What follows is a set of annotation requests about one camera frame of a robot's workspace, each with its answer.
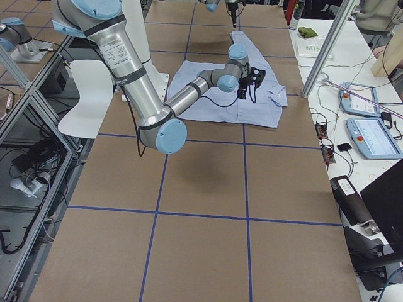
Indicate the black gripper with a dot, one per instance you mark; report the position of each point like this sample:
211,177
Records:
243,83
233,10

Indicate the light blue striped shirt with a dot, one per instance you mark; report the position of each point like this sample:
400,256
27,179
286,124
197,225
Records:
263,106

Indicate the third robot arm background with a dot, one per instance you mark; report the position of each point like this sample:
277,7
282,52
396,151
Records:
18,42

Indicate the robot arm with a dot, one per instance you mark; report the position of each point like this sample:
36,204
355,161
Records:
117,28
212,5

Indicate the green cloth pouch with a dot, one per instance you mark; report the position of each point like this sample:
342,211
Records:
307,32

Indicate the clear plastic MINI bag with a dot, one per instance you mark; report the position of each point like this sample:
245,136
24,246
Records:
308,47

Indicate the orange circuit board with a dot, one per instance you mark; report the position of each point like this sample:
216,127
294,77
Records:
321,130

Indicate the upper teach pendant tablet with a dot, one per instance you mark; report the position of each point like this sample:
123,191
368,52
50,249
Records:
356,106

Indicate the teach pendant tablet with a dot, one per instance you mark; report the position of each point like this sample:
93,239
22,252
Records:
356,106
372,139

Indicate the small black phone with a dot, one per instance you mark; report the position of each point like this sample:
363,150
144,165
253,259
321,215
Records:
344,147

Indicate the reacher grabber stick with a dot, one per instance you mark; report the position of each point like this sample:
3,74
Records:
383,108

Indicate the seated person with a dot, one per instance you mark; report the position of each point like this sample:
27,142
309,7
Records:
382,51

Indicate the lower teach pendant tablet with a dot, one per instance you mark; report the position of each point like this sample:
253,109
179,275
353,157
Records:
372,139

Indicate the white plastic chair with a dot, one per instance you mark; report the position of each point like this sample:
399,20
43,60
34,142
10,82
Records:
95,87

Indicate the black laptop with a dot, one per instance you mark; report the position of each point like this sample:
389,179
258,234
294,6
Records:
383,199

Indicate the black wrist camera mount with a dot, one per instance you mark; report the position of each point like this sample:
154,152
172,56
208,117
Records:
256,76

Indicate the aluminium frame post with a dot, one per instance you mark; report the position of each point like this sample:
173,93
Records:
336,28

